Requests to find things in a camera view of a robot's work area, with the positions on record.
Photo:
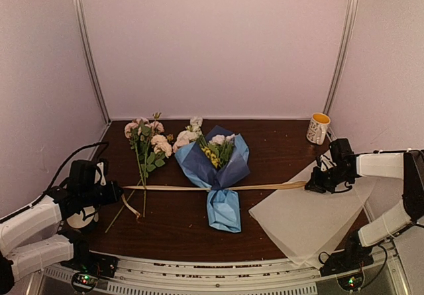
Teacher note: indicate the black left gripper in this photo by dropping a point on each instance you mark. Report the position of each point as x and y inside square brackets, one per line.
[111, 195]

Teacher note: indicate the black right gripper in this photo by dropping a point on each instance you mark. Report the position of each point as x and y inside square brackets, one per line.
[317, 185]

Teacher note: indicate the pale rose leafy stem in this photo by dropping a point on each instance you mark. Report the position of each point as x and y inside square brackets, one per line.
[221, 148]

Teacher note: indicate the blue wrapping paper sheet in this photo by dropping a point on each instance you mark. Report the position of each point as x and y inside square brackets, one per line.
[222, 203]

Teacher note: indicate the yellow fake flower bunch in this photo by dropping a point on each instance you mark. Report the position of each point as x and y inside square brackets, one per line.
[210, 154]

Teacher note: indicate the pink fake rose stem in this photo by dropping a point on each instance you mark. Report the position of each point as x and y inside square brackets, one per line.
[184, 138]

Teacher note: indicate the white fake flower long stem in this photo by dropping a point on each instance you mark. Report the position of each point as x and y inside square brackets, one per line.
[195, 124]

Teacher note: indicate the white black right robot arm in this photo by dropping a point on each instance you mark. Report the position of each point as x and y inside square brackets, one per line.
[396, 171]

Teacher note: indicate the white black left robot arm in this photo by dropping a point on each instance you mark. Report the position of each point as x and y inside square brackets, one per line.
[51, 229]

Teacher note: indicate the white floral mug yellow inside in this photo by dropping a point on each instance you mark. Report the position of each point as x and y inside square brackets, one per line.
[317, 129]

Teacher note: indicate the white translucent paper sheet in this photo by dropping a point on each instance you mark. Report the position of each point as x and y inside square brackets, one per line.
[302, 224]

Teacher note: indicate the pink rose bunch with leaves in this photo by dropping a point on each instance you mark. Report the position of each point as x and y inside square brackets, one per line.
[152, 147]

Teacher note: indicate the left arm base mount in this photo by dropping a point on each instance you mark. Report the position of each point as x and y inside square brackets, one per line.
[89, 267]

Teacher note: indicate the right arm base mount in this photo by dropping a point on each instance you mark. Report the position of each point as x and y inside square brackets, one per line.
[348, 265]

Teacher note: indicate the aluminium front rail frame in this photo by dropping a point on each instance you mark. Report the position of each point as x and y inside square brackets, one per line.
[144, 276]

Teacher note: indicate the aluminium corner post right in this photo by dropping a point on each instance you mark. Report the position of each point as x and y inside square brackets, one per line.
[348, 27]

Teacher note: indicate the aluminium corner post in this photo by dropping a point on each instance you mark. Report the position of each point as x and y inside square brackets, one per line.
[89, 60]
[348, 27]

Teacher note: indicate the aluminium corner post left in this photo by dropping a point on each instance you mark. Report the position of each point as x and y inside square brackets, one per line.
[89, 60]

